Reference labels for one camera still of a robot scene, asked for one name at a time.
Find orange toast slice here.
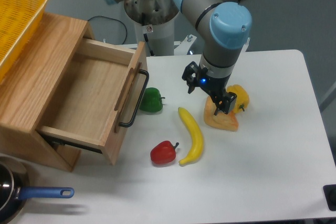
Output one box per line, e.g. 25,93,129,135
203,96,239,132

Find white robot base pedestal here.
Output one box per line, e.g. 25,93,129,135
123,0,182,57

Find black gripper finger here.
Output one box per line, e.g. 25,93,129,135
182,61,200,94
212,91,237,115

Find black drawer handle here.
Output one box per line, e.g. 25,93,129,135
118,69,150,128

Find open wooden drawer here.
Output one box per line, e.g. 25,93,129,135
37,39,149,164

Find black pan blue handle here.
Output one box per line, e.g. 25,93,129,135
1,156,75,223

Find wooden drawer cabinet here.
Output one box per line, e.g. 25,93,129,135
1,13,93,172

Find red bell pepper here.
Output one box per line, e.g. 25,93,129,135
150,141,179,165

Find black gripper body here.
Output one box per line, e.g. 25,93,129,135
196,65,233,103

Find yellow plastic basket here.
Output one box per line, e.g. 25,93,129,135
1,0,49,80

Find yellow bell pepper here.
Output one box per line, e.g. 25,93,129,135
226,84,250,114

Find green bell pepper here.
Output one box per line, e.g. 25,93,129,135
139,87,165,113

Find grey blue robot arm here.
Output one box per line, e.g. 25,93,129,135
105,0,252,114

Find yellow banana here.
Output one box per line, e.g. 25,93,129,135
178,107,204,166

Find black cable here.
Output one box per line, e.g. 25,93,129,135
87,15,128,45

